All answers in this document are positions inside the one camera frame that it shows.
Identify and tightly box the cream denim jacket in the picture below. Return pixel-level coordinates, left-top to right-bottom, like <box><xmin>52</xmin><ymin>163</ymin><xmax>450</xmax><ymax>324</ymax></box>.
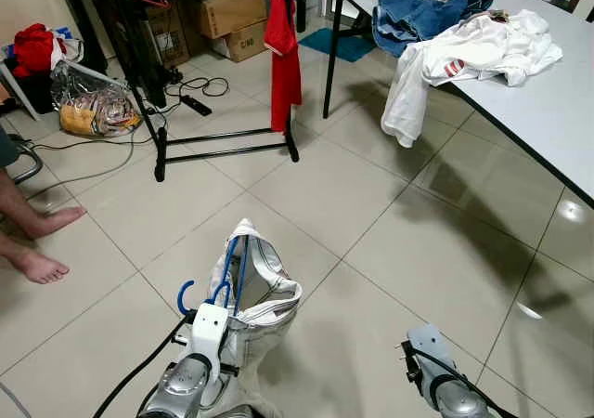
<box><xmin>190</xmin><ymin>218</ymin><xmax>303</xmax><ymax>418</ymax></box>

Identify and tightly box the blue plastic clothes hanger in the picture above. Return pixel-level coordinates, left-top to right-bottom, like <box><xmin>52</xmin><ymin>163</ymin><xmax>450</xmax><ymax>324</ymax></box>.
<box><xmin>176</xmin><ymin>235</ymin><xmax>252</xmax><ymax>317</ymax></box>

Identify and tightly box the white polo shirt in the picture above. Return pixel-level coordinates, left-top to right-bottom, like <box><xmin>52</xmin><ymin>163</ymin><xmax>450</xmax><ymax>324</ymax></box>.
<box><xmin>381</xmin><ymin>9</ymin><xmax>563</xmax><ymax>150</ymax></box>

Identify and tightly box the white table with black legs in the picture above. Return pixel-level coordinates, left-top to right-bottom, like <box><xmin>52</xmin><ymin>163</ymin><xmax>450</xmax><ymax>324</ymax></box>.
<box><xmin>323</xmin><ymin>0</ymin><xmax>594</xmax><ymax>205</ymax></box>

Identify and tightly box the red jacket with white trim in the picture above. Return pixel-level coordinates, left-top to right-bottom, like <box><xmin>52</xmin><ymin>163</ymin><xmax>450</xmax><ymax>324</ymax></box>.
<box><xmin>263</xmin><ymin>0</ymin><xmax>303</xmax><ymax>133</ymax></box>

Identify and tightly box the black power strip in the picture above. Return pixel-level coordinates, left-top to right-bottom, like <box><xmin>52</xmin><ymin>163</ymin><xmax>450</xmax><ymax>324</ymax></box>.
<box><xmin>179</xmin><ymin>93</ymin><xmax>213</xmax><ymax>117</ymax></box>

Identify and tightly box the blue denim jacket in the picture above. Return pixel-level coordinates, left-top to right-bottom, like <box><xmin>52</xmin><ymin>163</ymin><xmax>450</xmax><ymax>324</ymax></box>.
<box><xmin>373</xmin><ymin>0</ymin><xmax>496</xmax><ymax>57</ymax></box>

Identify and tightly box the small cardboard box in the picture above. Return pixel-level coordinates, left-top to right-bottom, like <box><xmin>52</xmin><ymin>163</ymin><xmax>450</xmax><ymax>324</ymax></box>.
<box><xmin>212</xmin><ymin>20</ymin><xmax>270</xmax><ymax>63</ymax></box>

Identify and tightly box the person's bare foot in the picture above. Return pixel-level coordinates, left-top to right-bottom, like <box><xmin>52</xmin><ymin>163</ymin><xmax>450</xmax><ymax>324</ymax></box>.
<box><xmin>0</xmin><ymin>204</ymin><xmax>87</xmax><ymax>240</ymax></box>
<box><xmin>0</xmin><ymin>246</ymin><xmax>71</xmax><ymax>286</ymax></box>

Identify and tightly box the clear plastic bag of goods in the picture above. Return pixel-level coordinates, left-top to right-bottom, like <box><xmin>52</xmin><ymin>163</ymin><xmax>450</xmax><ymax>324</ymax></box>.
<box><xmin>51</xmin><ymin>60</ymin><xmax>142</xmax><ymax>138</ymax></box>

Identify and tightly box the black laundry basket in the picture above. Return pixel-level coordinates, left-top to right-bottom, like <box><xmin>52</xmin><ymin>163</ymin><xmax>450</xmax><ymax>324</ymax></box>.
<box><xmin>14</xmin><ymin>65</ymin><xmax>57</xmax><ymax>114</ymax></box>

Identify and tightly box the white side table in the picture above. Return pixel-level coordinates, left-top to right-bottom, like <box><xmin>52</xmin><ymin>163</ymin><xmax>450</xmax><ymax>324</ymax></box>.
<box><xmin>0</xmin><ymin>60</ymin><xmax>43</xmax><ymax>122</ymax></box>

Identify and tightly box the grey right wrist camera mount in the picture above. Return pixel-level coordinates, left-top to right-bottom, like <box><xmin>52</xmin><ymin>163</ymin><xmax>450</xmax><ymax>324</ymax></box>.
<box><xmin>406</xmin><ymin>323</ymin><xmax>456</xmax><ymax>382</ymax></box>

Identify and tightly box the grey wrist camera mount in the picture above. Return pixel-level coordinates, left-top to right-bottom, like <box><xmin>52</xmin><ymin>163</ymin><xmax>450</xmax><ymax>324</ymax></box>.
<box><xmin>186</xmin><ymin>302</ymin><xmax>231</xmax><ymax>382</ymax></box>
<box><xmin>406</xmin><ymin>323</ymin><xmax>456</xmax><ymax>382</ymax></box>

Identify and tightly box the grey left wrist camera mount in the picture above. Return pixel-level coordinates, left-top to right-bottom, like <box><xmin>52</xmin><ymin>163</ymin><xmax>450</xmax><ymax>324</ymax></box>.
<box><xmin>186</xmin><ymin>302</ymin><xmax>231</xmax><ymax>382</ymax></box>

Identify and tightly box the black floor cable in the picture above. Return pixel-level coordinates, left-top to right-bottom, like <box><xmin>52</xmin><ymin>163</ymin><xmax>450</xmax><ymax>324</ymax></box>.
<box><xmin>181</xmin><ymin>76</ymin><xmax>230</xmax><ymax>98</ymax></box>

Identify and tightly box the chrome tube chair frame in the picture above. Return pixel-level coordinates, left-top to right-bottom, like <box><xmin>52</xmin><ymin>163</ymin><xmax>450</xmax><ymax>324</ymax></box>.
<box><xmin>14</xmin><ymin>144</ymin><xmax>43</xmax><ymax>185</ymax></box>

